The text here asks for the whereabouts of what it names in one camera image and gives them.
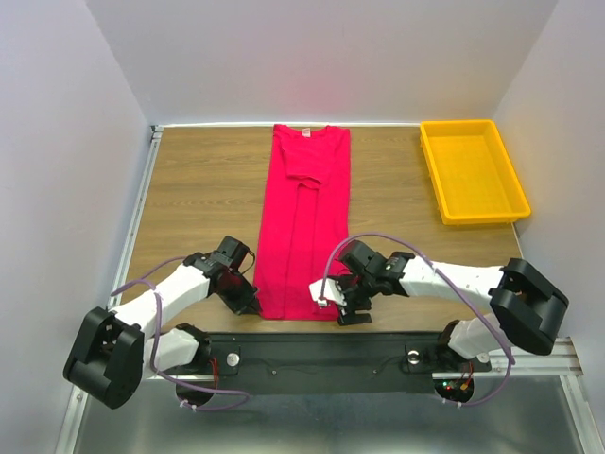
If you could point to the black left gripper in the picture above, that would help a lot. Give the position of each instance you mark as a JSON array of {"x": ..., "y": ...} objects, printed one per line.
[{"x": 247, "y": 303}]

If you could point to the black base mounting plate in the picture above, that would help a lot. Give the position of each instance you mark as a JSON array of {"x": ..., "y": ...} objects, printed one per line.
[{"x": 316, "y": 363}]

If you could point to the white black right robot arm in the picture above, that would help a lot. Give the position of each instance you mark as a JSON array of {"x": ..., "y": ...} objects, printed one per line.
[{"x": 514, "y": 305}]

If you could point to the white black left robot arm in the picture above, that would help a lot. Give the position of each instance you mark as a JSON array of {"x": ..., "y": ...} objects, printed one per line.
[{"x": 143, "y": 319}]

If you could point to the yellow plastic tray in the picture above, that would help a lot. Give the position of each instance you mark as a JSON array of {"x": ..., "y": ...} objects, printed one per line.
[{"x": 472, "y": 175}]

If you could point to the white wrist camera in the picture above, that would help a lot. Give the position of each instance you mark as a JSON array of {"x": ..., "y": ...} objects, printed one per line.
[
  {"x": 251, "y": 264},
  {"x": 327, "y": 293}
]

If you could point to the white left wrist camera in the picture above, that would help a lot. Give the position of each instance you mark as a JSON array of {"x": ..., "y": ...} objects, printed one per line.
[{"x": 251, "y": 264}]

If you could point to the aluminium frame rail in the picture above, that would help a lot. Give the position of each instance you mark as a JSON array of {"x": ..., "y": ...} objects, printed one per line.
[{"x": 567, "y": 354}]

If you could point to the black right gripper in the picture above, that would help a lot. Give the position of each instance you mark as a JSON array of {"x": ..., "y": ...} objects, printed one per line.
[{"x": 347, "y": 314}]

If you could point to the pink red t shirt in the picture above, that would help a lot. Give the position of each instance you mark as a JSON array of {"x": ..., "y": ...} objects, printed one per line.
[{"x": 305, "y": 215}]

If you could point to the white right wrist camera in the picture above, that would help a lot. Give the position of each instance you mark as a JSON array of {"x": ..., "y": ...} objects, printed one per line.
[{"x": 327, "y": 293}]

